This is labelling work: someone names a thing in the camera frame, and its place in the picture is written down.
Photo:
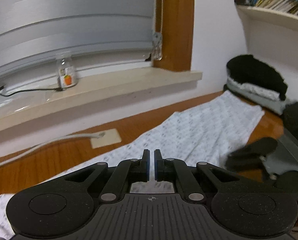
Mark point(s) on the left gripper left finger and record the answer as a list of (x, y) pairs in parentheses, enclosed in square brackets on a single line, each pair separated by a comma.
[(124, 175)]

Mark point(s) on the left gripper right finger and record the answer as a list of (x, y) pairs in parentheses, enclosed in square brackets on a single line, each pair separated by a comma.
[(179, 174)]

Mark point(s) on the white patterned garment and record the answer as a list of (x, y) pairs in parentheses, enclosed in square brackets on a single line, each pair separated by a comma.
[(207, 132), (254, 89)]

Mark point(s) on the grey folded garment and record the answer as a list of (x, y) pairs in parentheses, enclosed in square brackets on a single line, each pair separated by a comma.
[(276, 107)]

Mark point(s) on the folded white patterned garment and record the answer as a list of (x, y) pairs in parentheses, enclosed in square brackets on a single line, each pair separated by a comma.
[(254, 89)]

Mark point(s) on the beige window sill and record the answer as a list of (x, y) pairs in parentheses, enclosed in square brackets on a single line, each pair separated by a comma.
[(100, 87)]

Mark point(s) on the black folded sweater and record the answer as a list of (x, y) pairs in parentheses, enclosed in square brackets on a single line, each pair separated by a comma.
[(247, 69)]

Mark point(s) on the glass jar orange label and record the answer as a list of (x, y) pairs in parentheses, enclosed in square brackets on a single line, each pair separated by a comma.
[(66, 72)]

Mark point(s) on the grey window blind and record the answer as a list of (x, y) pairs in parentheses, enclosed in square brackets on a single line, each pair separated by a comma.
[(37, 31)]

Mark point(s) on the beige cable grommet plate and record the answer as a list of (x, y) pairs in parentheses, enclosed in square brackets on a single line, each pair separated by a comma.
[(105, 138)]

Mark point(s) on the beige wall shelf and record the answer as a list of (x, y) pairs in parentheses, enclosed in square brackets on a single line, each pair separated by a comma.
[(271, 35)]

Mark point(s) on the clear blind cord weight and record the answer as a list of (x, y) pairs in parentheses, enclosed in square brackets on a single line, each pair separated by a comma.
[(157, 46)]

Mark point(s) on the brown wooden window frame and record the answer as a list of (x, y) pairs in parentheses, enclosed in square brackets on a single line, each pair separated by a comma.
[(175, 20)]

